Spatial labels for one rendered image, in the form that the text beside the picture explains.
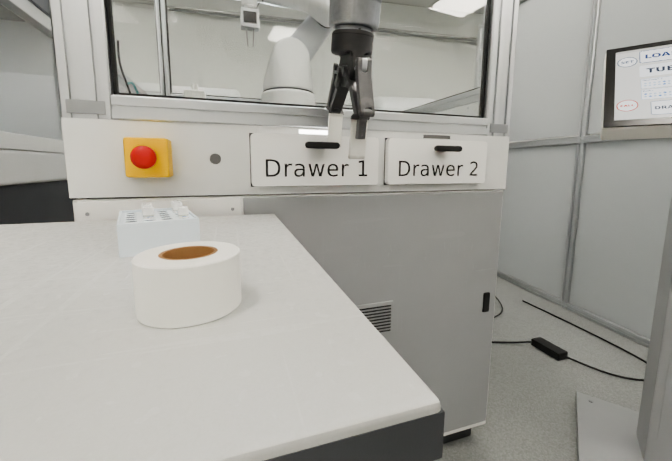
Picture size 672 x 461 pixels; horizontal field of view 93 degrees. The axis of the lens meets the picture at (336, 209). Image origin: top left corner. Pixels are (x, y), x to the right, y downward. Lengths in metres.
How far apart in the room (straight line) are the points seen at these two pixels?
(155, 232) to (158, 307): 0.20
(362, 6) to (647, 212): 1.82
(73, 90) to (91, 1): 0.16
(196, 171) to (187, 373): 0.55
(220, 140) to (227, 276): 0.50
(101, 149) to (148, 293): 0.53
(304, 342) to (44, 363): 0.13
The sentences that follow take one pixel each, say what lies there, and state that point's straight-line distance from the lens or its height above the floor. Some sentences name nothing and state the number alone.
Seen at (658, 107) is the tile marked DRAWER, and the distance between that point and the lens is 1.10.
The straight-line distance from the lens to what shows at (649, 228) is 2.15.
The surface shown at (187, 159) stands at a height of 0.87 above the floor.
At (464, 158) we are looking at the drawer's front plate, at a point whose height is 0.88.
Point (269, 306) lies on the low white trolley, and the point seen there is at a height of 0.76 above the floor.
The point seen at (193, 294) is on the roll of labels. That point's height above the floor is 0.78.
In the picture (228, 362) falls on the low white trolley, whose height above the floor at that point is 0.76.
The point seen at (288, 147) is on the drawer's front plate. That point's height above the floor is 0.90.
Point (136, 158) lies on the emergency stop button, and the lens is 0.65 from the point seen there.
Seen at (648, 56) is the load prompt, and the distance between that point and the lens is 1.25.
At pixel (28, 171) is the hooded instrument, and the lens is 1.42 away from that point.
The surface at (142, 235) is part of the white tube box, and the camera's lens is 0.42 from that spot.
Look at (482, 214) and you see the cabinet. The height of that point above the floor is 0.73.
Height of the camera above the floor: 0.86
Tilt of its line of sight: 8 degrees down
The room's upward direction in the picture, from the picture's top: straight up
